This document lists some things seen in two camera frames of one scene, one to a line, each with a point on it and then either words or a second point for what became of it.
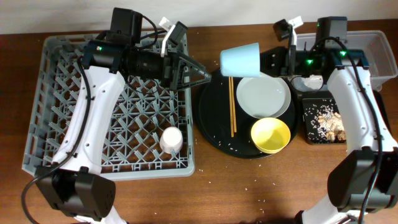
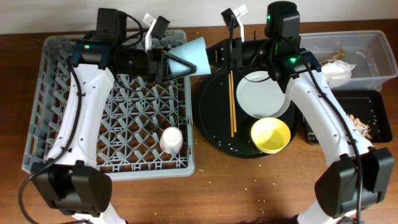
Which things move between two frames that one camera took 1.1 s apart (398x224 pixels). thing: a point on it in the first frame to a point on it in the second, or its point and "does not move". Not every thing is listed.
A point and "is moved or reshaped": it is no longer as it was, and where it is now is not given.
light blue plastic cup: x=242 y=61 is moved or reshaped
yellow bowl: x=270 y=135 does not move
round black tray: x=222 y=125 does not move
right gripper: x=284 y=63 to x=240 y=61
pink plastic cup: x=171 y=140 does not move
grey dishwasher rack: x=148 y=134 does not move
